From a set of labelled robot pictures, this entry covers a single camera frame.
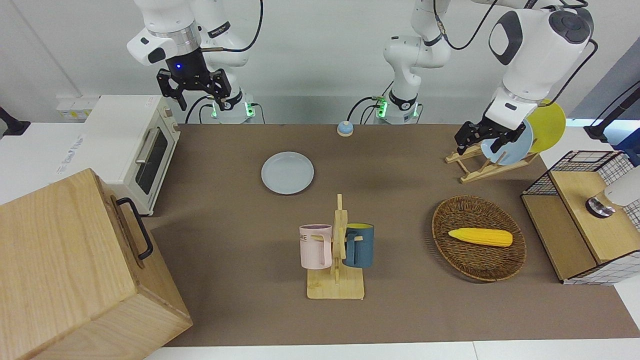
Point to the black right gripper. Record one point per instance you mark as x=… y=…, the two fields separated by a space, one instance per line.
x=189 y=65

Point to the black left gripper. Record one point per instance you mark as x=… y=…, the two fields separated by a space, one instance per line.
x=495 y=131

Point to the gray round plate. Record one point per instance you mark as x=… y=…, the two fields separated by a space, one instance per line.
x=287 y=173

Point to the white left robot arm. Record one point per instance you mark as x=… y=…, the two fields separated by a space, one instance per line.
x=540 y=50

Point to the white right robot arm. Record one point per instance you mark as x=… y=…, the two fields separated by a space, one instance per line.
x=165 y=15

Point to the light blue plate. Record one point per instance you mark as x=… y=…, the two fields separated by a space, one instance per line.
x=515 y=150

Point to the wooden plate rack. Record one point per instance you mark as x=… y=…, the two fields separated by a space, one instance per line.
x=480 y=175

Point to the yellow plate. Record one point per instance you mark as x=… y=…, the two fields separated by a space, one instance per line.
x=547 y=127

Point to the yellow corn cob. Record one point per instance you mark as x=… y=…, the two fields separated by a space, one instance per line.
x=480 y=237

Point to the white toaster oven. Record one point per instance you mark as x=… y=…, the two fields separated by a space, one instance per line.
x=115 y=145

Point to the brown wicker basket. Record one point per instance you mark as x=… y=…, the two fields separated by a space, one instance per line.
x=475 y=260

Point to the small blue dome knob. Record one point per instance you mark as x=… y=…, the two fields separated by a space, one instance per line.
x=345 y=130

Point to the dark blue object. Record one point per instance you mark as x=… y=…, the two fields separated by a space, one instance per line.
x=631 y=150

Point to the dark teal mug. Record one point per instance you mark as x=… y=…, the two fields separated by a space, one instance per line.
x=362 y=250

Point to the brown table mat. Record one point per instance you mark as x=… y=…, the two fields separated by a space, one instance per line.
x=400 y=310

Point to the pink mug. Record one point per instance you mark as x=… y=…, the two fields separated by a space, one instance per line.
x=312 y=250

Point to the wooden mug tree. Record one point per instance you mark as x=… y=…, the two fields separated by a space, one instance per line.
x=335 y=287

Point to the light wooden cabinet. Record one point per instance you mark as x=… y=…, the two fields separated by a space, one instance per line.
x=60 y=260

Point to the white wall outlet strip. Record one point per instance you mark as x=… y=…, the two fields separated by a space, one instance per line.
x=75 y=110

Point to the black clamp mount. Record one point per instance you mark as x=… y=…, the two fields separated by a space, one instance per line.
x=12 y=125

